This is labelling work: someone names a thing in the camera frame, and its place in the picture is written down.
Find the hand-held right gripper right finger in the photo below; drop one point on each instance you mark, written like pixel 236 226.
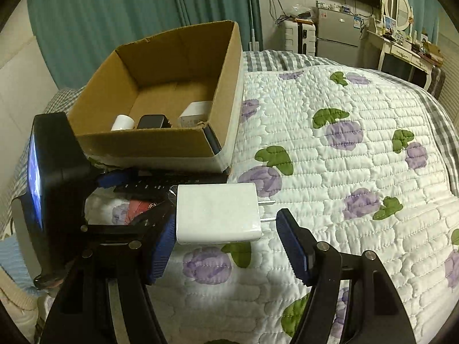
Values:
pixel 292 247

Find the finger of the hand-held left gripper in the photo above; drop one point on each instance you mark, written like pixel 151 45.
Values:
pixel 125 228
pixel 115 179

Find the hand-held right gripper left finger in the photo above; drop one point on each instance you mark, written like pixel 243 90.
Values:
pixel 162 249

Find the black remote control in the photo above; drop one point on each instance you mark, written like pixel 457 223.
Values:
pixel 161 186

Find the white charger plug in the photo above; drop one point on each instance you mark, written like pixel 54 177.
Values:
pixel 215 213

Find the brown cardboard box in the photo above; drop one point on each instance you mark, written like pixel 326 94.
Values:
pixel 161 89

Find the red packet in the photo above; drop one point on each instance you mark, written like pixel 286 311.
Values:
pixel 140 206

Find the white cylinder container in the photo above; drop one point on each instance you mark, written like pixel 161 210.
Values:
pixel 122 123

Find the black charger adapter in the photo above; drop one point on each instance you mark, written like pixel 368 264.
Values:
pixel 153 122

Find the white floral quilt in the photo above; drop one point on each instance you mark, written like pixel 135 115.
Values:
pixel 340 186

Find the small white box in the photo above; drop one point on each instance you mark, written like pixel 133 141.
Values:
pixel 193 114

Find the dark flat device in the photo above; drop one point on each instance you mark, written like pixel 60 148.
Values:
pixel 212 139

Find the white suitcase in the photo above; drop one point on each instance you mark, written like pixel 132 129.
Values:
pixel 297 37

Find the silver refrigerator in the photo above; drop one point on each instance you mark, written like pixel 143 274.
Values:
pixel 339 36

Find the white mop pole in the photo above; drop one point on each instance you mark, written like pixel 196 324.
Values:
pixel 252 10

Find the white dressing table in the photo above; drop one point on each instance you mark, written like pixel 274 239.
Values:
pixel 405 55

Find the small cardboard box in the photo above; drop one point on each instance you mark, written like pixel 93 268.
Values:
pixel 433 49

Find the white oval mirror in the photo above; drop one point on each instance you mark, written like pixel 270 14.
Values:
pixel 398 7

